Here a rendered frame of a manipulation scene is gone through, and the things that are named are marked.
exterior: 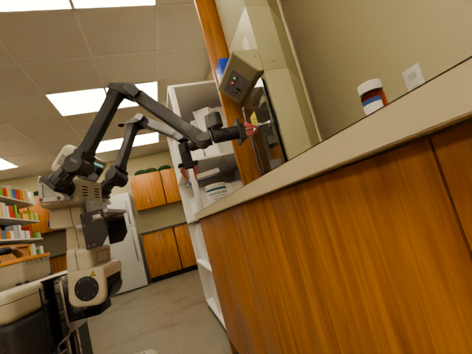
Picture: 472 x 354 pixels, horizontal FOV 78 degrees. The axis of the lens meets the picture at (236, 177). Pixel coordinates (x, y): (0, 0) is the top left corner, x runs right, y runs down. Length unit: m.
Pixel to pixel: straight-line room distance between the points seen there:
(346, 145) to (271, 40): 1.03
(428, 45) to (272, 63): 0.55
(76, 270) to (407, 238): 1.34
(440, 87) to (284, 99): 0.99
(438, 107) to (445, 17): 0.93
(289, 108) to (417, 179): 0.93
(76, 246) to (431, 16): 1.64
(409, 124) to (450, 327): 0.23
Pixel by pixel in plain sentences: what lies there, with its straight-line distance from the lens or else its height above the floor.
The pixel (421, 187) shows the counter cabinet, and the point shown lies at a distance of 0.37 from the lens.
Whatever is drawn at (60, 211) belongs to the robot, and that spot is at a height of 1.09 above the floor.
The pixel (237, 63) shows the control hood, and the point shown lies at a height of 1.47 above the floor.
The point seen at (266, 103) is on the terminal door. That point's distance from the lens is 1.25.
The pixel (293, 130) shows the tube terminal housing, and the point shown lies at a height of 1.13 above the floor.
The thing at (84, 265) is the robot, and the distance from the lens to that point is 1.49.
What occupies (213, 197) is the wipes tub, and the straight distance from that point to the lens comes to 1.83.
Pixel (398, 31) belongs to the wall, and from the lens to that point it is 1.33.
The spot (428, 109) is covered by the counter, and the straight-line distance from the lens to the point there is 0.31.
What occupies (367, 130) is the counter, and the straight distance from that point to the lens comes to 0.36.
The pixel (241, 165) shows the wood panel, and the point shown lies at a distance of 1.50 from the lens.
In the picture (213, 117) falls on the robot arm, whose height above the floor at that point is 1.28.
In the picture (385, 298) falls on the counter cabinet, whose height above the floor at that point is 0.71.
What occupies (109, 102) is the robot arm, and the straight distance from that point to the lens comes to 1.40.
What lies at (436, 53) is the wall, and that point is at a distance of 1.23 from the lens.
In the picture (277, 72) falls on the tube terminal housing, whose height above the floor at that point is 1.39.
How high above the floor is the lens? 0.87
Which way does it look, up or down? 7 degrees up
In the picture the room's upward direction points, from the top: 15 degrees counter-clockwise
